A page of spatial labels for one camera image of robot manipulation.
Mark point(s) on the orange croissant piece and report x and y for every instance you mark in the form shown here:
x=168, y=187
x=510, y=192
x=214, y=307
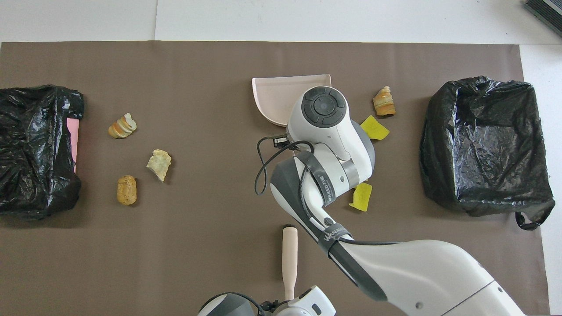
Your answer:
x=384, y=103

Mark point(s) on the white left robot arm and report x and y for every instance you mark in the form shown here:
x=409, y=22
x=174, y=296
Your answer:
x=316, y=303

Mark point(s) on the beige hand brush black bristles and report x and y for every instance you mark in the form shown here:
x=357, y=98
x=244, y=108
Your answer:
x=290, y=250

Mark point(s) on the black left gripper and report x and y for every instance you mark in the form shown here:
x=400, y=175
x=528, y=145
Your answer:
x=271, y=306

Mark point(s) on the striped croissant piece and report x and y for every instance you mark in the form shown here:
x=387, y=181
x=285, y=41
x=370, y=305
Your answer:
x=122, y=127

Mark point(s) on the black plastic trash bag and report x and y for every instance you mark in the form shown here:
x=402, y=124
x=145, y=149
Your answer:
x=39, y=131
x=474, y=140

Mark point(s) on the pink bin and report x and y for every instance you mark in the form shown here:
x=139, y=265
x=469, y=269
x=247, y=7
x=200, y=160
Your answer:
x=73, y=145

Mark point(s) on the yellow sponge piece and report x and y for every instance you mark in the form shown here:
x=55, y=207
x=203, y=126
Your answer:
x=363, y=197
x=378, y=130

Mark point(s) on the brown bread roll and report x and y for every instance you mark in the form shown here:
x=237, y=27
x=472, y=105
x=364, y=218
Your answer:
x=127, y=190

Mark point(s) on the dark ridged device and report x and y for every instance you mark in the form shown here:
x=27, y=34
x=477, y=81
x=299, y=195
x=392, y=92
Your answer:
x=546, y=11

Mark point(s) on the beige plastic dustpan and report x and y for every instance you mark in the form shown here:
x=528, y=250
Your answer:
x=272, y=96

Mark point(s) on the brown paper table mat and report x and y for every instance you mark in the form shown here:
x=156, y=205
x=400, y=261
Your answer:
x=175, y=87

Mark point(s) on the pale bread piece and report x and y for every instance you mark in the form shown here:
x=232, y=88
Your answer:
x=159, y=164

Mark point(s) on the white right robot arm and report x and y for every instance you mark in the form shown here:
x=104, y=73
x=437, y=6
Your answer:
x=439, y=272

